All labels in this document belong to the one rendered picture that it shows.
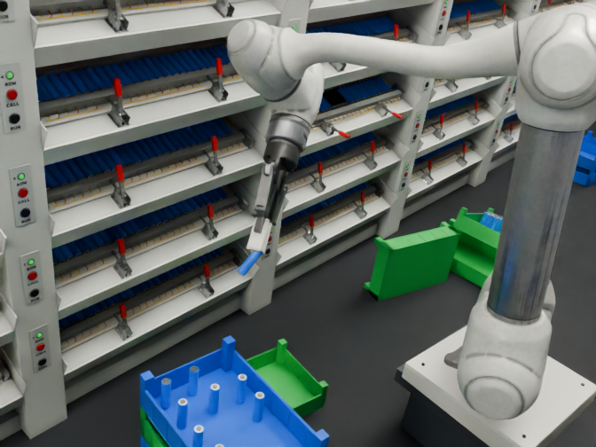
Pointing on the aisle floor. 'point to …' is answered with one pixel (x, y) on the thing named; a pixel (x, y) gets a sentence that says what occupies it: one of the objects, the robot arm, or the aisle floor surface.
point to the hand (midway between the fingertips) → (259, 236)
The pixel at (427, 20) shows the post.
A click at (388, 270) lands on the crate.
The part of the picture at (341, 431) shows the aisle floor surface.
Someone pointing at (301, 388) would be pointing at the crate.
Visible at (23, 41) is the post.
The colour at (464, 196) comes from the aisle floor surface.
